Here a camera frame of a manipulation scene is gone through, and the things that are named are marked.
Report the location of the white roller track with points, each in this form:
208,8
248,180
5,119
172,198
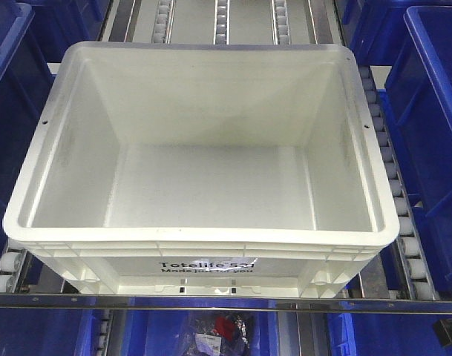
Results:
11,265
406,252

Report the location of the rear left roller track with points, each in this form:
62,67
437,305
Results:
163,22

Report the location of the bagged red and black parts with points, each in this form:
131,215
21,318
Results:
217,333

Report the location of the rear centre roller track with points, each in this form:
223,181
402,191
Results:
221,22

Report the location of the blue bin right of tote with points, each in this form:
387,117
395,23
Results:
419,90

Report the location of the blue bin lower right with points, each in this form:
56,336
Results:
384,334

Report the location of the left white roller track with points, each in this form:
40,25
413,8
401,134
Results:
11,265

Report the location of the blue bin lower middle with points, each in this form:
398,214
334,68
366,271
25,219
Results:
158,332

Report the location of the blue bin left of tote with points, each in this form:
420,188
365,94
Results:
25,82

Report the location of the blue bin of tote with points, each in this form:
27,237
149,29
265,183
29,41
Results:
25,82
419,90

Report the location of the steel shelf front rail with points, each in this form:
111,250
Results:
117,302

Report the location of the white plastic tote bin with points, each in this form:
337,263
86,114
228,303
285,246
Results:
167,169

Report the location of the rear right roller track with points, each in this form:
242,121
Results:
281,34

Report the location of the blue bin lower left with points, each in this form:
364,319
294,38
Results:
49,331

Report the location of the right white roller track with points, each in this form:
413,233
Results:
406,252

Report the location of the blue bin upper right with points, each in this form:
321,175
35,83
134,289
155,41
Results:
375,30

